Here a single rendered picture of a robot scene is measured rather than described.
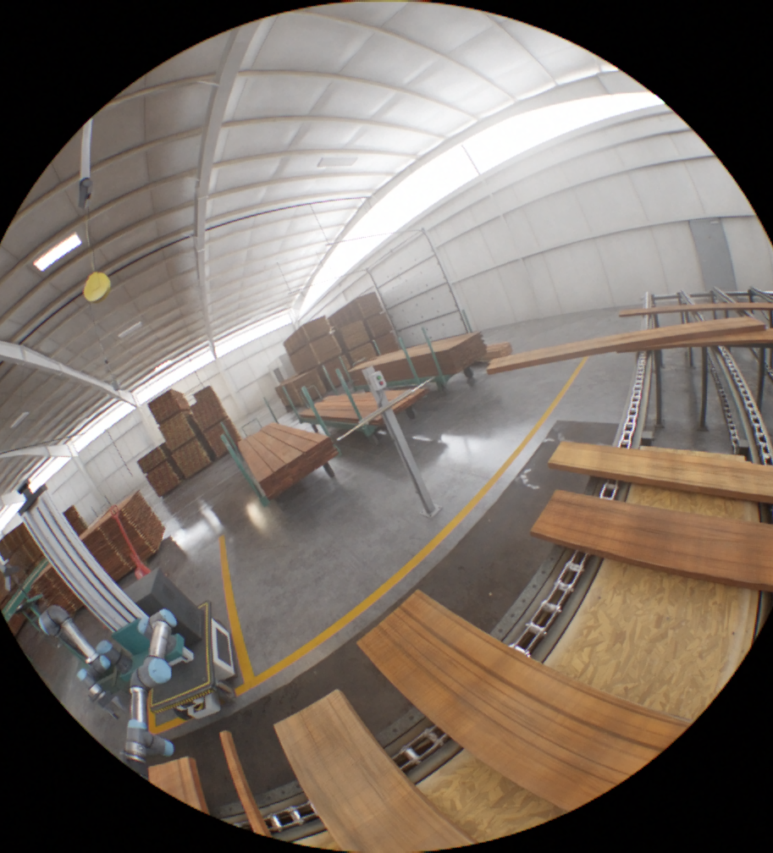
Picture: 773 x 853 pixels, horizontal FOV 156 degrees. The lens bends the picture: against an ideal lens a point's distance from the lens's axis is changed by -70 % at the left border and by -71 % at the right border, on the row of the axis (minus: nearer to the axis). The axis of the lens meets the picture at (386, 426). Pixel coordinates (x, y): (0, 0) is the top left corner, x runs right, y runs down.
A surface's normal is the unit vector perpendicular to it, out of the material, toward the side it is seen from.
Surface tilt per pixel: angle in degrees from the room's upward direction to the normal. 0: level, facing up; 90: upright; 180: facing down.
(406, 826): 0
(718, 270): 90
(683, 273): 90
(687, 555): 0
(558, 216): 88
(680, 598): 0
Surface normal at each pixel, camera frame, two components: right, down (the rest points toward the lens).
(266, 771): -0.40, -0.86
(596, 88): -0.73, 0.51
